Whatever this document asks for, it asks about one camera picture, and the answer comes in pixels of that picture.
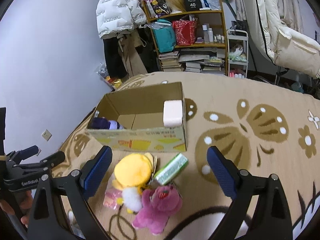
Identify pink plastic-wrapped toy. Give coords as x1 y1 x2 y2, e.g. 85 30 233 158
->
103 179 122 210

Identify white fluffy pompom toy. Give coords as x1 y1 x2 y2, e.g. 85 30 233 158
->
117 187 143 213

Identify yellow round plush toy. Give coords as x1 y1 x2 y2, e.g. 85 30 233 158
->
112 153 156 191

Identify pink strawberry bear plush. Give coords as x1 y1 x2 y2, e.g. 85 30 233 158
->
132 184 182 235

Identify green tissue pack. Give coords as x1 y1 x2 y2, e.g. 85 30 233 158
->
153 153 189 186

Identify person's left hand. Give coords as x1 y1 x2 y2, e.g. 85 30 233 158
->
1 191 33 227

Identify beige patterned carpet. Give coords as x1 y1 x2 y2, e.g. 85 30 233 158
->
56 71 320 240

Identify dark purple plush toy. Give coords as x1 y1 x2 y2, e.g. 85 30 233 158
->
89 118 124 130

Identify plastic bag of snacks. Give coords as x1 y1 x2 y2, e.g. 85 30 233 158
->
95 63 123 91

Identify open cardboard box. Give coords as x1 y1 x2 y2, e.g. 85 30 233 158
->
86 82 187 152

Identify white toilet paper roll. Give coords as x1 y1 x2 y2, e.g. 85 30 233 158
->
163 100 183 127

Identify cream hanging coat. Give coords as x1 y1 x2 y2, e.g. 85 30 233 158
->
255 0 319 79

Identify brown paper bag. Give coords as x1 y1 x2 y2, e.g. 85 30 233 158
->
118 30 148 77

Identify white rolling cart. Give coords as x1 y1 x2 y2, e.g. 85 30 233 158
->
227 29 249 79

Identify stack of books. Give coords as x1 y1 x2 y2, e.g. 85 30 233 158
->
158 50 184 72

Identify wooden bookshelf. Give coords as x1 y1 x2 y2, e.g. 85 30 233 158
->
143 0 228 75

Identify white puffer jacket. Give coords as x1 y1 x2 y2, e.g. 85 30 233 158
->
96 0 147 40

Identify teal bag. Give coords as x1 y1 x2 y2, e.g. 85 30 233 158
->
148 20 176 53

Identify red patterned bag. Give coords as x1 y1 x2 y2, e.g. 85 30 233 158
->
172 20 197 46

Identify black box marked 40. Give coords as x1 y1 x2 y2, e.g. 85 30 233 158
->
183 0 202 11

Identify wall socket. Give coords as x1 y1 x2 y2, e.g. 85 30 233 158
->
42 129 52 141

